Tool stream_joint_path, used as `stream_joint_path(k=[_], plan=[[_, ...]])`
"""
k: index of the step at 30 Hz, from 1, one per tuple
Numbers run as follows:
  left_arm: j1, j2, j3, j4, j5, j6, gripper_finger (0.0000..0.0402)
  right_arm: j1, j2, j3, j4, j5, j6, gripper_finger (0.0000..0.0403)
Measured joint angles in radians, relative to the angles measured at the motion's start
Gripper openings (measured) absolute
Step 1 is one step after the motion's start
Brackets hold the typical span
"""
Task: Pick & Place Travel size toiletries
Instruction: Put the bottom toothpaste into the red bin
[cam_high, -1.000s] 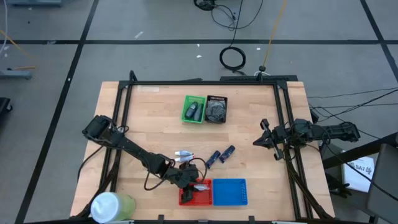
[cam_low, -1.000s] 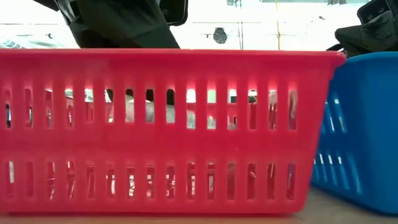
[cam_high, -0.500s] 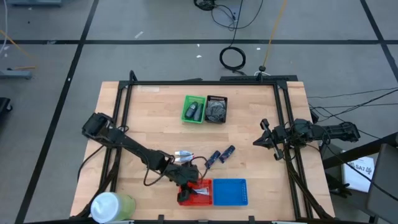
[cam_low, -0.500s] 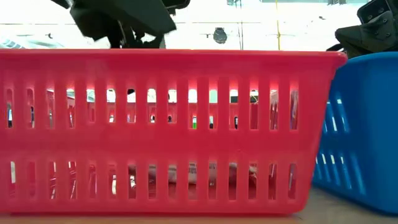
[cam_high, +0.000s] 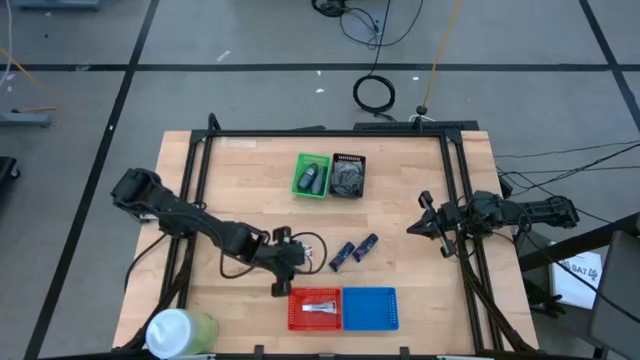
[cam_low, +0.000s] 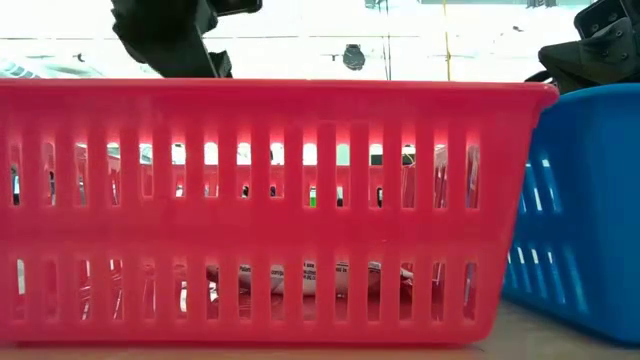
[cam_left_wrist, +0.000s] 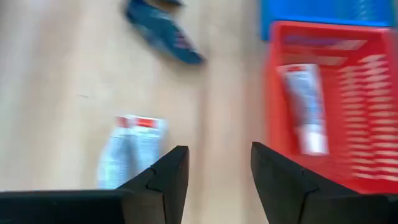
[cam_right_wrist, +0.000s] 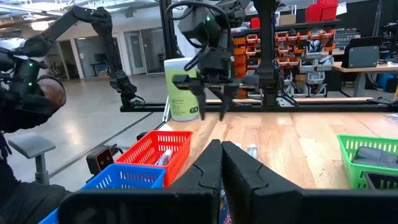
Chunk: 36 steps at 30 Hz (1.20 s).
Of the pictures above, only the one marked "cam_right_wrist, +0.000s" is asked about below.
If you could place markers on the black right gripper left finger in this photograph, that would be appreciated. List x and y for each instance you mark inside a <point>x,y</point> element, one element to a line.
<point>155,205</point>

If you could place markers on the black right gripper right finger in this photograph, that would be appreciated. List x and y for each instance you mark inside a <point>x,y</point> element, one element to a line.
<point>295,208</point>

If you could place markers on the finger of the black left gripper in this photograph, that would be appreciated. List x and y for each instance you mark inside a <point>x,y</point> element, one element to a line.
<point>228,99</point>
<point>200,99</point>

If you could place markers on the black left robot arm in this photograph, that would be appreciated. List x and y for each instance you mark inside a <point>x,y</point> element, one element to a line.
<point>267,46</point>

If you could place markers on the white green wipes canister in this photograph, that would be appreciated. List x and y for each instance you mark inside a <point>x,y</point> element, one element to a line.
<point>180,99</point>

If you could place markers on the blue plastic basket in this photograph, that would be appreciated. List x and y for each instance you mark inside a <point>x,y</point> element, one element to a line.
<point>130,167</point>

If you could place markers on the red plastic basket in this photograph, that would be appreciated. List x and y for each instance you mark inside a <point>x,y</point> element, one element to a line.
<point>155,133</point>

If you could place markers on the green plastic basket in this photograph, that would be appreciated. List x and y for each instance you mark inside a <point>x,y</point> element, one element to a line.
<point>343,146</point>

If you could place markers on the orange parts bin rack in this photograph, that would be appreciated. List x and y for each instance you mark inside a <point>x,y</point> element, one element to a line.
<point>298,34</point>

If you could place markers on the person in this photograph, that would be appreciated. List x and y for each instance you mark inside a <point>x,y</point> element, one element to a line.
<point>18,202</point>

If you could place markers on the grey chair armrest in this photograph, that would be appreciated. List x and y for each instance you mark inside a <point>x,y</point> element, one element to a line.
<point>31,144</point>

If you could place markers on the black computer monitor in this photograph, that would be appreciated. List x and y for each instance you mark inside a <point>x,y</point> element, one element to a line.
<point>362,56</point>

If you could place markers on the light wood desk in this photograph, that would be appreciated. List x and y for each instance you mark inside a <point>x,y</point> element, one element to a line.
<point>367,67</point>

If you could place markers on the person's hand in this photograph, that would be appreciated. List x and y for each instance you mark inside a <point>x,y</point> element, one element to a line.
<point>53,93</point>

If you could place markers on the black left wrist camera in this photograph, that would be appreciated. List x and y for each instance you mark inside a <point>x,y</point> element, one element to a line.
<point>199,26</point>

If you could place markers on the black table-level camera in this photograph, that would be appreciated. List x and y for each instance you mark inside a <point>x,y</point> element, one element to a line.
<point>101,160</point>

